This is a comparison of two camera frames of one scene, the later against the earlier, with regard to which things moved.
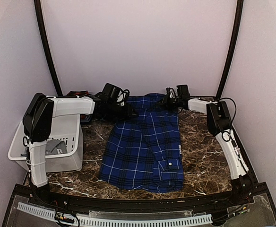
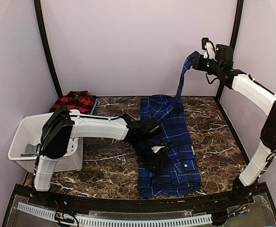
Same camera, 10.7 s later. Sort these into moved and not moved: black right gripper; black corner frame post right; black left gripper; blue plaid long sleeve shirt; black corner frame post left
Moved: blue plaid long sleeve shirt; black left gripper; black right gripper
Not moved: black corner frame post left; black corner frame post right
